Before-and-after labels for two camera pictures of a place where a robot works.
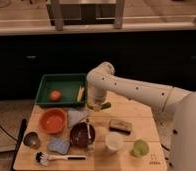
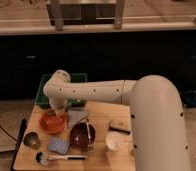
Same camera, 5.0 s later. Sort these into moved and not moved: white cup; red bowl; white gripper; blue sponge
Moved: white gripper
Not moved: red bowl; white cup; blue sponge
